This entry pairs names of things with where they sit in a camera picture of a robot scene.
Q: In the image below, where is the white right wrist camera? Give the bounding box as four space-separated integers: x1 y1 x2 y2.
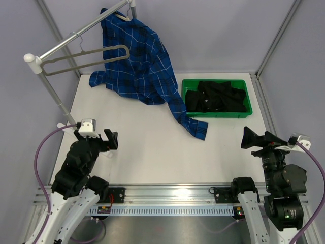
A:
275 133 311 153

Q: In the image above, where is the aluminium frame post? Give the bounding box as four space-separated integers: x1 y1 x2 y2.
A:
255 0 303 78

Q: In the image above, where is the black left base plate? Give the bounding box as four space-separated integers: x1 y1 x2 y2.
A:
101 187 125 204

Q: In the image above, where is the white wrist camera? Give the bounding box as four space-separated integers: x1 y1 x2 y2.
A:
275 133 311 153
78 118 100 138

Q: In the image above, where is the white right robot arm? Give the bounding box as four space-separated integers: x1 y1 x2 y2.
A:
230 127 311 243

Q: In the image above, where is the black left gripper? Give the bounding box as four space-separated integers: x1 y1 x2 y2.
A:
75 129 117 174

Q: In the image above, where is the aluminium mounting rail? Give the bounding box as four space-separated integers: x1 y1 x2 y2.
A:
32 183 309 206

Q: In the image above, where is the blue plaid shirt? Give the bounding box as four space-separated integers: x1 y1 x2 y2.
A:
89 14 208 140

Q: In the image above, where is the black button shirt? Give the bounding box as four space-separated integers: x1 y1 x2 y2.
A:
185 81 247 113

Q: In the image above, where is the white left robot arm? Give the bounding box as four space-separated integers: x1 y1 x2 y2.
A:
27 129 118 243

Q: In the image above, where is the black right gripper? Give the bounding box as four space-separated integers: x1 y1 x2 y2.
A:
241 126 293 191

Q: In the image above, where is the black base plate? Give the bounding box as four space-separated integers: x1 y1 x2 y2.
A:
101 187 125 204
208 187 239 204

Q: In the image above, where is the white slotted cable duct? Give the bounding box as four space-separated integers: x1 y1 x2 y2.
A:
87 206 234 217

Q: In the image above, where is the wooden hanger of blue shirt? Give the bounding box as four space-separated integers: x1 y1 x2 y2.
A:
113 6 137 21

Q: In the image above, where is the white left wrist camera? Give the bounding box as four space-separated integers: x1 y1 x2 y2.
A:
78 118 100 138

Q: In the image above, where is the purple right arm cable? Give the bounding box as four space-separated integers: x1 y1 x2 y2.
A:
203 142 325 244

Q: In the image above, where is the green plastic tray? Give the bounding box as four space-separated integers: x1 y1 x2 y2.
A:
182 79 252 118

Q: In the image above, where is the silver clothes rack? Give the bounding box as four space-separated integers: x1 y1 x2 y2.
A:
23 1 137 125

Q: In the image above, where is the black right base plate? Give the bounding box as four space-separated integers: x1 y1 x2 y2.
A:
208 187 239 204

